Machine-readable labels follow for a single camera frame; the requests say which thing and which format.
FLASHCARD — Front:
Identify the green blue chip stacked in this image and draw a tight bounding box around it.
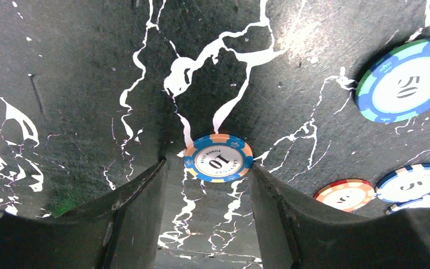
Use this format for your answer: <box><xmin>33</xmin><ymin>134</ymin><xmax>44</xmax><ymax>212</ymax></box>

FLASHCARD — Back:
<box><xmin>356</xmin><ymin>39</ymin><xmax>430</xmax><ymax>123</ymax></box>

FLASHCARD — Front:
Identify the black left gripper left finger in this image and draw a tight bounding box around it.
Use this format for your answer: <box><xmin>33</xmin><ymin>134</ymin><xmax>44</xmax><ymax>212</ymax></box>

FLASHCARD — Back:
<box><xmin>0</xmin><ymin>159</ymin><xmax>167</xmax><ymax>268</ymax></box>

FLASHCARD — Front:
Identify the blue orange ten chip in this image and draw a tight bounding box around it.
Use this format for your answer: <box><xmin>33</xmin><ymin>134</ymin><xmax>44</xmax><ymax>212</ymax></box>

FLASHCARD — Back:
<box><xmin>184</xmin><ymin>133</ymin><xmax>254</xmax><ymax>183</ymax></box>

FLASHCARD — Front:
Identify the white blue chip upper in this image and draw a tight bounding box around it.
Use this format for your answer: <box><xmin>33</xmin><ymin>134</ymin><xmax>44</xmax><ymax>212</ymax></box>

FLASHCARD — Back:
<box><xmin>375</xmin><ymin>163</ymin><xmax>430</xmax><ymax>203</ymax></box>

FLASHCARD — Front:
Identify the white blue chip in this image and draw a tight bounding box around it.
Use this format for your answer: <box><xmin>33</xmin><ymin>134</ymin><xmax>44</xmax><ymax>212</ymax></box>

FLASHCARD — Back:
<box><xmin>385</xmin><ymin>194</ymin><xmax>430</xmax><ymax>215</ymax></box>
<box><xmin>375</xmin><ymin>163</ymin><xmax>430</xmax><ymax>203</ymax></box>

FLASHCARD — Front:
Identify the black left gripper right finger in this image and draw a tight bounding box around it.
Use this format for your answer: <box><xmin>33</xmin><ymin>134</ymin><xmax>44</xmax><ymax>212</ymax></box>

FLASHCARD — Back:
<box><xmin>249</xmin><ymin>164</ymin><xmax>430</xmax><ymax>268</ymax></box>

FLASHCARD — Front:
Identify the white blue chip lower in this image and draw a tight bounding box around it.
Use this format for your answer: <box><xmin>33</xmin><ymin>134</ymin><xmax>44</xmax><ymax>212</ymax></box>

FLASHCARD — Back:
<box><xmin>385</xmin><ymin>194</ymin><xmax>430</xmax><ymax>215</ymax></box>

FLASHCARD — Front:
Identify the red five chip left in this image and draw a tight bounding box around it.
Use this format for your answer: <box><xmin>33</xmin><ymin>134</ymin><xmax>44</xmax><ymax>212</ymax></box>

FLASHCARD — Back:
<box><xmin>314</xmin><ymin>179</ymin><xmax>376</xmax><ymax>212</ymax></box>

